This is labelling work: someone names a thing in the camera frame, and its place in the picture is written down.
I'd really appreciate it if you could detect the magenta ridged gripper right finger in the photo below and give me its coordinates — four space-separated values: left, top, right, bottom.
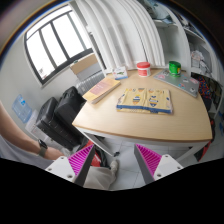
133 143 184 185

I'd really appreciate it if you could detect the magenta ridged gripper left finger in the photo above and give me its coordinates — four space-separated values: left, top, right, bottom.
45 143 97 187

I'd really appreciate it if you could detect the person's bare forearm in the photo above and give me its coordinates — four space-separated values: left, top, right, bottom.
0 100 64 161

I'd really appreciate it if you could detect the yellow folded patterned towel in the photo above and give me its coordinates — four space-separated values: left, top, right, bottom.
116 88 173 114

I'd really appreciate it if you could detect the beige trouser leg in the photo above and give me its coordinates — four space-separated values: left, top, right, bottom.
84 166 117 190

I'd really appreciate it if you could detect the white shoe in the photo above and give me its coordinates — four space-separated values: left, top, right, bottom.
110 160 119 174

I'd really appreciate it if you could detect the black wrist watch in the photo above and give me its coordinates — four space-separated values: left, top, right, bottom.
38 139 48 158

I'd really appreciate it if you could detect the black suitcase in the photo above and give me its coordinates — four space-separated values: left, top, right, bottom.
36 97 82 150

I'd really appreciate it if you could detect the black backpack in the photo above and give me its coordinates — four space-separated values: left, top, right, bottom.
54 86 86 129

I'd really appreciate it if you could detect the yellow book with red label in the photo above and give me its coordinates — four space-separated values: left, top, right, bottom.
83 77 120 104

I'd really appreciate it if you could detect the clear water bottle jug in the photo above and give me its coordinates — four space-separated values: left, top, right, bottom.
12 94 32 123

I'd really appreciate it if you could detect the grey laptop with stickers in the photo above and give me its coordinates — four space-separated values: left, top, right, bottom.
154 69 199 97

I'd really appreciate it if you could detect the small white card box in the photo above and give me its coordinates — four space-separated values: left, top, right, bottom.
112 66 128 80

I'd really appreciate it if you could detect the white jar with red lid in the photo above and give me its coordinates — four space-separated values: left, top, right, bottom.
137 62 151 77

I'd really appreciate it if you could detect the cardboard box on radiator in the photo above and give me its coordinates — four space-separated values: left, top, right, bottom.
70 53 101 80

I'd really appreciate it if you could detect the green canister with label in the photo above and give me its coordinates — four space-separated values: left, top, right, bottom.
169 61 181 77

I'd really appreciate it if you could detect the black framed window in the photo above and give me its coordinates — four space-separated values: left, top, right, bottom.
24 4 93 85

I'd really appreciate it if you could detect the white shelf unit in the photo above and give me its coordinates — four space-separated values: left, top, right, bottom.
146 0 224 88

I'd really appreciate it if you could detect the white vertical curtain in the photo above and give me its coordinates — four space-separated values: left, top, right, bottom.
71 0 165 73

